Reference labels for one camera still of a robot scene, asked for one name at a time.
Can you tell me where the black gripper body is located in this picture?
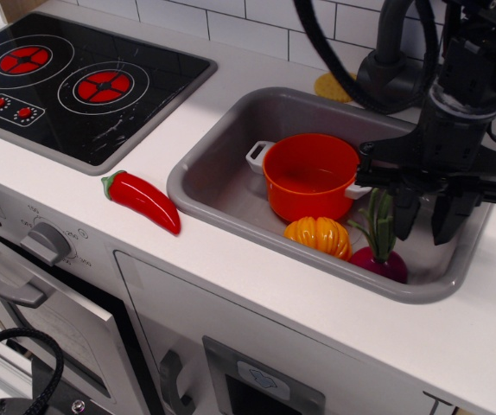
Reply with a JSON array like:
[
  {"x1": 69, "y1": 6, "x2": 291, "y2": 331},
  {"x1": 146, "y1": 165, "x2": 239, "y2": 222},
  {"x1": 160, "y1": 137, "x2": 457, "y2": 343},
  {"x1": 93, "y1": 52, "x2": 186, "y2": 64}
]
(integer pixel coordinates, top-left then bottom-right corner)
[{"x1": 356, "y1": 85, "x2": 496, "y2": 206}]

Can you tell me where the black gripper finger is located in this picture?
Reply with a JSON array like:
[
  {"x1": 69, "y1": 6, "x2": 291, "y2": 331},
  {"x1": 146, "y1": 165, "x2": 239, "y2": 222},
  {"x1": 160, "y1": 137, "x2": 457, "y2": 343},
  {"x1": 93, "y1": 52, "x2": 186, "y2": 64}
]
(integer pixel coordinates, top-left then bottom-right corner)
[
  {"x1": 393, "y1": 184, "x2": 421, "y2": 240},
  {"x1": 431, "y1": 191, "x2": 481, "y2": 246}
]

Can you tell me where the purple toy beet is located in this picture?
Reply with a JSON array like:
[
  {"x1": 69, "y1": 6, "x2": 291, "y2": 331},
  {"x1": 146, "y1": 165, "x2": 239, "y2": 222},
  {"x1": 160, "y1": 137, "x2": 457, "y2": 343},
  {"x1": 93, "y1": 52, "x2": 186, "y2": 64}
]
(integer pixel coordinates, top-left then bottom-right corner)
[{"x1": 348, "y1": 188, "x2": 408, "y2": 284}]

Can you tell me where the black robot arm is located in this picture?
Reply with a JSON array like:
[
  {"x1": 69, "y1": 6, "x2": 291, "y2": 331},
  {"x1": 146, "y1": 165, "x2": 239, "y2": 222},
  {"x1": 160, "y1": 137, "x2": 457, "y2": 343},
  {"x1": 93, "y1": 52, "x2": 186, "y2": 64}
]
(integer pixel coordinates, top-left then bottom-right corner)
[{"x1": 356, "y1": 1, "x2": 496, "y2": 245}]

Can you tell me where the orange toy pot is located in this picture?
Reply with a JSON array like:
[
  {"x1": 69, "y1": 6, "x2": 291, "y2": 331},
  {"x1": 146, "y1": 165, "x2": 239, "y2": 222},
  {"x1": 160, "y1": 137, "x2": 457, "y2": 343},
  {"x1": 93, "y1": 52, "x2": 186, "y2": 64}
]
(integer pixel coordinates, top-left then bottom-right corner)
[{"x1": 245, "y1": 133, "x2": 371, "y2": 222}]

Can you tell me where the grey plastic sink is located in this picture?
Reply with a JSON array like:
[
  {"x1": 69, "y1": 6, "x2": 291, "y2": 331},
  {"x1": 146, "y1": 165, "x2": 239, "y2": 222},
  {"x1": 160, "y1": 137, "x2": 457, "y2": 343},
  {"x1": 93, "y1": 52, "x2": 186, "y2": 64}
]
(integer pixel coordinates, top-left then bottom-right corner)
[{"x1": 167, "y1": 87, "x2": 490, "y2": 304}]

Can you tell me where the orange toy pumpkin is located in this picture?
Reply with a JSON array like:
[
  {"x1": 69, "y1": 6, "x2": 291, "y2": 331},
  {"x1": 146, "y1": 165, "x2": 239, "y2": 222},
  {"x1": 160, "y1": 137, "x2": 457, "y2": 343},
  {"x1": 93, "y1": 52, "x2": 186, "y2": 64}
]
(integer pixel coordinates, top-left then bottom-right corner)
[{"x1": 283, "y1": 217, "x2": 353, "y2": 261}]

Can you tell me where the grey toy faucet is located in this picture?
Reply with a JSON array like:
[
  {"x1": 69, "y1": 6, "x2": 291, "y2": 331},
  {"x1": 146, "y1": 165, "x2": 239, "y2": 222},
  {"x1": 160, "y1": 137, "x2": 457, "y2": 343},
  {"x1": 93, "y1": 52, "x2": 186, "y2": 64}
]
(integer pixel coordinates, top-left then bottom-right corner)
[{"x1": 357, "y1": 1, "x2": 439, "y2": 114}]

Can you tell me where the yellow round sponge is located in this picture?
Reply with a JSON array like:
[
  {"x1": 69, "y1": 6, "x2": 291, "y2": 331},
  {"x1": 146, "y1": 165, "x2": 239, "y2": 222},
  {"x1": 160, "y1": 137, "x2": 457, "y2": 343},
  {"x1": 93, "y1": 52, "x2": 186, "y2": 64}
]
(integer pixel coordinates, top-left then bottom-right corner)
[{"x1": 314, "y1": 72, "x2": 353, "y2": 103}]

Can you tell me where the white cabinet door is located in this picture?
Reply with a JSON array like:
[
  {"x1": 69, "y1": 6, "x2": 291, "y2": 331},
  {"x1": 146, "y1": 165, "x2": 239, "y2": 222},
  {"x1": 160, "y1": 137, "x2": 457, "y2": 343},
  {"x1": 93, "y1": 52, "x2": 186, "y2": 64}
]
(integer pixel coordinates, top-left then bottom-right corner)
[{"x1": 114, "y1": 251, "x2": 457, "y2": 414}]

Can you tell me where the red toy chili pepper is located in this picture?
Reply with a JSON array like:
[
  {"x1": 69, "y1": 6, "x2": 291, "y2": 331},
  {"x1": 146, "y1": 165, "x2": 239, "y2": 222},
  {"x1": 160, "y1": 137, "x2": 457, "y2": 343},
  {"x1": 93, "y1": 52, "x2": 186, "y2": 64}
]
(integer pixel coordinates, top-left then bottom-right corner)
[{"x1": 101, "y1": 170, "x2": 181, "y2": 235}]

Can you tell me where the black toy stove top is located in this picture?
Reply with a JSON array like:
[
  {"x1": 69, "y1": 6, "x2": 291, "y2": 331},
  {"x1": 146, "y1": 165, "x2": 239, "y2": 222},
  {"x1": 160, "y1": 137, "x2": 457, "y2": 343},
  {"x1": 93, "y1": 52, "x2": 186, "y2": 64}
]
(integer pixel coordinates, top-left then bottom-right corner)
[{"x1": 0, "y1": 13, "x2": 217, "y2": 176}]

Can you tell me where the toy oven door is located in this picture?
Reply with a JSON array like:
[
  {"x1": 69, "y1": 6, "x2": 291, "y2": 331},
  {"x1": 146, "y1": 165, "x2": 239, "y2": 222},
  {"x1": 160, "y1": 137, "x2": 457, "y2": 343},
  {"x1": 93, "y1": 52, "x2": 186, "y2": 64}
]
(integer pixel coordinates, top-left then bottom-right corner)
[{"x1": 0, "y1": 222, "x2": 145, "y2": 415}]

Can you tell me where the grey oven knob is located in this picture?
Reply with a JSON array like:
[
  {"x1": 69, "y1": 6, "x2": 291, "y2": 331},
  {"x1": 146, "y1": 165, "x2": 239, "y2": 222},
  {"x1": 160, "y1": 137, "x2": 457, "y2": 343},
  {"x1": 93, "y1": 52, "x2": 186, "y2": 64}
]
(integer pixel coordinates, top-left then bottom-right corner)
[{"x1": 20, "y1": 222, "x2": 72, "y2": 265}]

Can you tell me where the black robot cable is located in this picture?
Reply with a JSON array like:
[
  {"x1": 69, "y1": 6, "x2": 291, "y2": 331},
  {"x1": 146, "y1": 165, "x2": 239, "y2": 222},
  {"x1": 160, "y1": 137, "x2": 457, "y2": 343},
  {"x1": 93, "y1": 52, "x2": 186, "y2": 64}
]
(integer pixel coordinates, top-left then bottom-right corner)
[{"x1": 293, "y1": 0, "x2": 442, "y2": 116}]

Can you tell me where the grey cabinet door handle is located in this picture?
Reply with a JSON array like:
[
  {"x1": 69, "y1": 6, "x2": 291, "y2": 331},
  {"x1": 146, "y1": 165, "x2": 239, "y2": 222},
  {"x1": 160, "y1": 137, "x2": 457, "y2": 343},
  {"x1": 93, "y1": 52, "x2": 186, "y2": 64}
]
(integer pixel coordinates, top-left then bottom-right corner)
[{"x1": 160, "y1": 349, "x2": 196, "y2": 415}]

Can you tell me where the black braided cable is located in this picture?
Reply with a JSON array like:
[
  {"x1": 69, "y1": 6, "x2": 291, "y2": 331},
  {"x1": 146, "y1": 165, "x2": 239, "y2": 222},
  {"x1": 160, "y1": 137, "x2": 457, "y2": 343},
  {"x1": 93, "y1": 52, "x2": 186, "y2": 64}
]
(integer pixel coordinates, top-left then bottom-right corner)
[{"x1": 0, "y1": 327, "x2": 65, "y2": 415}]

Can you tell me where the grey oven door handle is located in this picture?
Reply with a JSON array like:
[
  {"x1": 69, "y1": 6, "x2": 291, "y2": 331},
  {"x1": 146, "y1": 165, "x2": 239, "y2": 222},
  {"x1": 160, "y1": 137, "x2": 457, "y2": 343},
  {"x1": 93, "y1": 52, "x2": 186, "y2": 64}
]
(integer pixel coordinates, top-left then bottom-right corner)
[{"x1": 0, "y1": 252, "x2": 53, "y2": 309}]

